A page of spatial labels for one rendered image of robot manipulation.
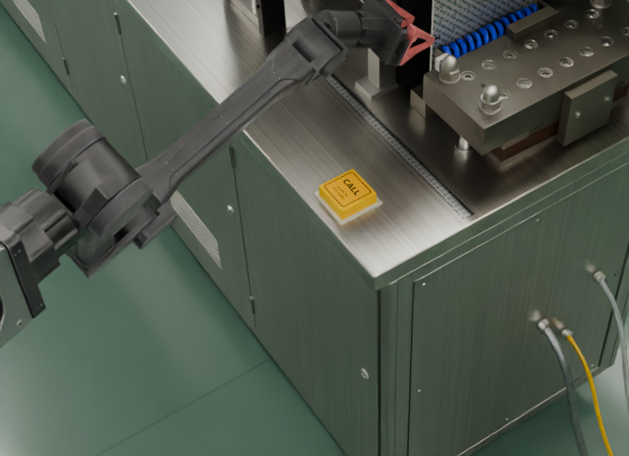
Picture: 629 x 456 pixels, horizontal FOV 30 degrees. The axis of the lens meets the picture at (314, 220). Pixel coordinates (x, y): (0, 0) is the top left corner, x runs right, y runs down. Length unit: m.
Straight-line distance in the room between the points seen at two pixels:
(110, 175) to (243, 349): 1.71
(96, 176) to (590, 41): 1.09
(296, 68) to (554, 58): 0.50
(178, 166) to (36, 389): 1.37
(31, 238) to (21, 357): 1.79
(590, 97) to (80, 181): 1.04
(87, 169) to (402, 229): 0.81
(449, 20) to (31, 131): 1.76
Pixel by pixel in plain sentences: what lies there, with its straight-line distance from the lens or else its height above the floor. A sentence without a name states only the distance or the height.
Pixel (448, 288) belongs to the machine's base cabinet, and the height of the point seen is 0.75.
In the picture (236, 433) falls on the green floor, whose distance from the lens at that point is 2.74.
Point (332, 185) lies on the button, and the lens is 1.93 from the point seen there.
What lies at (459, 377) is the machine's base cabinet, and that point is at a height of 0.44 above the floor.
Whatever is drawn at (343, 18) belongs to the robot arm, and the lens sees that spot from 1.79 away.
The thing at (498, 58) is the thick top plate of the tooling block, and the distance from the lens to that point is 2.00.
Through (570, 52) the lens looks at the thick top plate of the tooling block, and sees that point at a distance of 2.03.
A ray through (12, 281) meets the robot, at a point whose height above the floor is 1.46.
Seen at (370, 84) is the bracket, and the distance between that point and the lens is 2.12.
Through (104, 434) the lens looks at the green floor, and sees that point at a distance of 2.79.
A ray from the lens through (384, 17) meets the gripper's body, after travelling 1.85.
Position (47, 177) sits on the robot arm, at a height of 1.49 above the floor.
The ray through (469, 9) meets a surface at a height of 1.08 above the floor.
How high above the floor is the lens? 2.35
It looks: 49 degrees down
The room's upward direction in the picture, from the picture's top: 4 degrees counter-clockwise
